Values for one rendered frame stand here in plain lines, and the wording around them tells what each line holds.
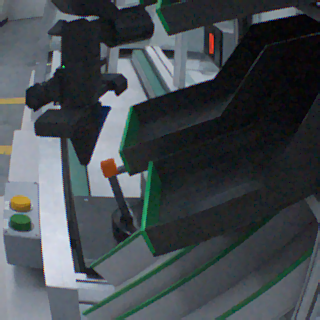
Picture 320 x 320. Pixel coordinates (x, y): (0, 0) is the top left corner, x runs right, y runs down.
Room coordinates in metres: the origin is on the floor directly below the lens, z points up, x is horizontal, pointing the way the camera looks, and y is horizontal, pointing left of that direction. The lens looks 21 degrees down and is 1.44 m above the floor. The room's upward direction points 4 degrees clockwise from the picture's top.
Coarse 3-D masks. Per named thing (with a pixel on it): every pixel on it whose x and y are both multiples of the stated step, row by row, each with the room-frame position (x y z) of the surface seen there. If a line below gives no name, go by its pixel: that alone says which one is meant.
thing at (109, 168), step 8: (104, 160) 0.96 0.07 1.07; (112, 160) 0.95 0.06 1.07; (104, 168) 0.94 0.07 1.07; (112, 168) 0.94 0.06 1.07; (120, 168) 0.95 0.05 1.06; (104, 176) 0.94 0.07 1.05; (112, 176) 0.95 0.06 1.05; (112, 184) 0.95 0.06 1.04; (120, 192) 0.95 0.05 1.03; (120, 200) 0.95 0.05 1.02; (120, 208) 0.95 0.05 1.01; (128, 208) 0.95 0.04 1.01
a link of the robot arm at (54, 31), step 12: (60, 24) 0.92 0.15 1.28; (72, 24) 0.92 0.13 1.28; (84, 24) 0.92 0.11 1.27; (96, 24) 0.94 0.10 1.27; (108, 24) 0.95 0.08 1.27; (60, 36) 0.91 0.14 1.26; (72, 36) 0.92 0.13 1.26; (84, 36) 0.92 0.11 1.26; (96, 36) 0.93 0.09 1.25; (108, 36) 0.95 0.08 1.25; (72, 48) 0.92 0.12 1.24; (84, 48) 0.92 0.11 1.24; (96, 48) 0.93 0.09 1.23; (72, 60) 0.92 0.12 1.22
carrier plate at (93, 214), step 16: (80, 208) 1.02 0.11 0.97; (96, 208) 1.02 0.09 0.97; (112, 208) 1.03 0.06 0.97; (80, 224) 0.96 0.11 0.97; (96, 224) 0.97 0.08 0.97; (80, 240) 0.91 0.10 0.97; (96, 240) 0.92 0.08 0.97; (112, 240) 0.92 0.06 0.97; (96, 256) 0.87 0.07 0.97; (96, 272) 0.83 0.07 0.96
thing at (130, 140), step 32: (256, 32) 0.75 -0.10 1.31; (288, 32) 0.75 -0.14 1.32; (224, 64) 0.75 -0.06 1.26; (256, 64) 0.62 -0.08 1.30; (160, 96) 0.75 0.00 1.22; (192, 96) 0.75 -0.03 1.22; (224, 96) 0.75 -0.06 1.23; (256, 96) 0.62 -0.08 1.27; (128, 128) 0.69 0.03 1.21; (160, 128) 0.71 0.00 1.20; (192, 128) 0.62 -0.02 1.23; (224, 128) 0.62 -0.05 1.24; (128, 160) 0.62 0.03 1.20
